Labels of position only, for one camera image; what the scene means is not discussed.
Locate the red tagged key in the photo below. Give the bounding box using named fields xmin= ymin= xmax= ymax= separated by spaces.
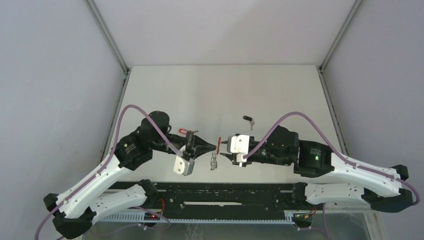
xmin=178 ymin=128 xmax=198 ymax=135

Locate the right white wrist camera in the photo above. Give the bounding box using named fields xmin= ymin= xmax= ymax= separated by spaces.
xmin=226 ymin=134 xmax=250 ymax=165

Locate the red handled keyring holder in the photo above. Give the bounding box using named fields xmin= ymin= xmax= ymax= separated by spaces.
xmin=210 ymin=137 xmax=222 ymax=171

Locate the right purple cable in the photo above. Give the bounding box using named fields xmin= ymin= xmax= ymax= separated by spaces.
xmin=243 ymin=111 xmax=422 ymax=207

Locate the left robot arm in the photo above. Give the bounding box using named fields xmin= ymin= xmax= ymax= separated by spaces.
xmin=43 ymin=111 xmax=216 ymax=240

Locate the black tagged key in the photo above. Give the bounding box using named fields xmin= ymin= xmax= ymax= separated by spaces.
xmin=242 ymin=115 xmax=255 ymax=131

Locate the white slotted cable duct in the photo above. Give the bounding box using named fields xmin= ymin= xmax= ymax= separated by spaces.
xmin=97 ymin=210 xmax=301 ymax=225

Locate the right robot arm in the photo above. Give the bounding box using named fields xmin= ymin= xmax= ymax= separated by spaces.
xmin=223 ymin=126 xmax=414 ymax=213

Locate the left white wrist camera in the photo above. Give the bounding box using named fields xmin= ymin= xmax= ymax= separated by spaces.
xmin=173 ymin=156 xmax=195 ymax=176

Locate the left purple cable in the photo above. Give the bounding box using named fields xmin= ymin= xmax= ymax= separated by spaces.
xmin=34 ymin=104 xmax=185 ymax=240

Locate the purple cable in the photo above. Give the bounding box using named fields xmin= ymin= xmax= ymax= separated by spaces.
xmin=34 ymin=104 xmax=185 ymax=240
xmin=243 ymin=111 xmax=422 ymax=207

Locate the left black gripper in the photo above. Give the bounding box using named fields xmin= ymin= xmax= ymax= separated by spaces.
xmin=151 ymin=131 xmax=217 ymax=160

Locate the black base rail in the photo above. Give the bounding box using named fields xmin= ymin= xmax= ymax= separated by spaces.
xmin=105 ymin=180 xmax=319 ymax=221

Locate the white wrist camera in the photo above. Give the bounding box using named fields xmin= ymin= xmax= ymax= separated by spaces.
xmin=173 ymin=156 xmax=195 ymax=176
xmin=226 ymin=134 xmax=250 ymax=165

